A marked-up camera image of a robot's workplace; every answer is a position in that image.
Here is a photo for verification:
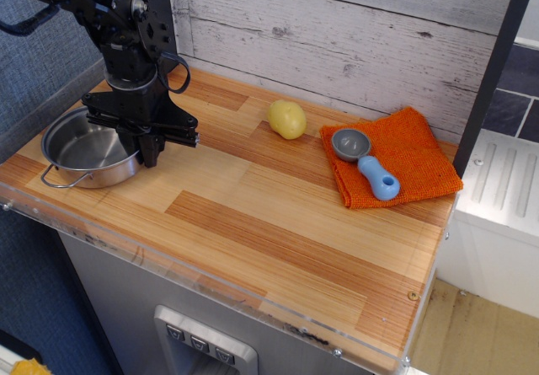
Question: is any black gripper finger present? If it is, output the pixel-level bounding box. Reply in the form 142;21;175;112
115;126;140;155
138;134;165;168

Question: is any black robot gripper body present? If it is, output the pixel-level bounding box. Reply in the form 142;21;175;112
82;80;199;147

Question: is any silver metal pot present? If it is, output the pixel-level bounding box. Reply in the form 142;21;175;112
40;106;143;189

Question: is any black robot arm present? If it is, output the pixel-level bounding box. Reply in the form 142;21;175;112
1;0;199;168

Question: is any orange woven cloth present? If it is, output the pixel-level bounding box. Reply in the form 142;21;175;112
320;107;463;209

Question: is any yellow object at corner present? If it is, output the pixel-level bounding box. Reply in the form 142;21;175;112
10;359;52;375

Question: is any clear acrylic edge guard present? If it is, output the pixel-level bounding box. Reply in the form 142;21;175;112
1;181;415;374

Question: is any yellow toy potato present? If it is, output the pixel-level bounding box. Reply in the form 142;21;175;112
267;99;307;140

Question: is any grey and blue scoop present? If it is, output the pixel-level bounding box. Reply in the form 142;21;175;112
331;128;401;201

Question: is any silver dispenser panel with buttons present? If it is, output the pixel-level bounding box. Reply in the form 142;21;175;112
153;305;259;374

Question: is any white ribbed cabinet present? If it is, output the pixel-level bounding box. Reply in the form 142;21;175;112
436;130;538;317

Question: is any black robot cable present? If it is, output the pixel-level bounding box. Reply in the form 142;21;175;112
159;51;191;95

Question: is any dark grey right post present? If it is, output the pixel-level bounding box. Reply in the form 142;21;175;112
453;0;530;177

